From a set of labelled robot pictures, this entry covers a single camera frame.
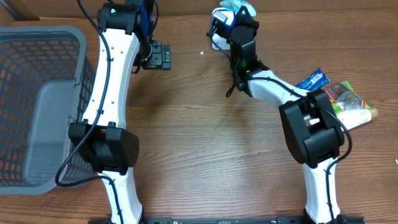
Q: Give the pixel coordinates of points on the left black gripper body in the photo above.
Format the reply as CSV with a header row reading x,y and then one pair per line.
x,y
153,56

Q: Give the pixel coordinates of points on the white bamboo cream tube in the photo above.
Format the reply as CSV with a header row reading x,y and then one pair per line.
x,y
354,118

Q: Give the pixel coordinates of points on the brown cardboard backboard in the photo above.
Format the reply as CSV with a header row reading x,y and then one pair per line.
x,y
36,9

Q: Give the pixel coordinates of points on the blue snack packet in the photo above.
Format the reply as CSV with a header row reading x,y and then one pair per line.
x,y
315,81

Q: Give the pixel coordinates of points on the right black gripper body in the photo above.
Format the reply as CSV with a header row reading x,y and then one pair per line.
x,y
254,23

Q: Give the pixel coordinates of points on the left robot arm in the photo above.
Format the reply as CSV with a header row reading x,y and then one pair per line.
x,y
100,137

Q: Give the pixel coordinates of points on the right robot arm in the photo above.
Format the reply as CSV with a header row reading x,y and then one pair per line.
x,y
313,133

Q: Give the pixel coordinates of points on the green red snack packet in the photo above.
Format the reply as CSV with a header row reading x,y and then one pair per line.
x,y
344,98

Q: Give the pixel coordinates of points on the mint green wipes packet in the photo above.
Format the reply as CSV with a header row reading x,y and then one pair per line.
x,y
235,5

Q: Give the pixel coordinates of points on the white barcode scanner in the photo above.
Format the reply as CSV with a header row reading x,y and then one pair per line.
x,y
221,41

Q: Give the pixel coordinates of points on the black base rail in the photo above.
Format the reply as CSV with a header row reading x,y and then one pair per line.
x,y
279,220

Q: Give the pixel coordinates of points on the grey plastic mesh basket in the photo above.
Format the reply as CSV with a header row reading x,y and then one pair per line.
x,y
46,84

